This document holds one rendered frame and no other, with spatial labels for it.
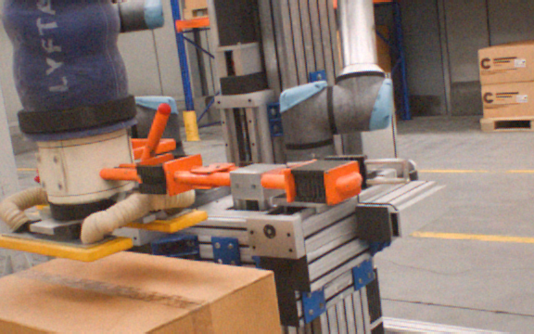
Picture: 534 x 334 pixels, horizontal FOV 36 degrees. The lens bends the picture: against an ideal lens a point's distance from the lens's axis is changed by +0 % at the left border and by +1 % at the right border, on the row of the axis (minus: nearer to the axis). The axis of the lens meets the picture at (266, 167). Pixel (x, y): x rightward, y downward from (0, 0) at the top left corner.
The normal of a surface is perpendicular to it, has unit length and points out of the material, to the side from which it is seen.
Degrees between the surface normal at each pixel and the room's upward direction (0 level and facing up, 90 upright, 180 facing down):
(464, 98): 90
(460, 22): 90
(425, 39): 90
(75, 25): 80
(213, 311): 90
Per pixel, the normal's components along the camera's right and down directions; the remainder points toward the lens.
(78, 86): 0.18, 0.04
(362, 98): -0.22, -0.11
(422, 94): -0.59, 0.22
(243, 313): 0.75, 0.02
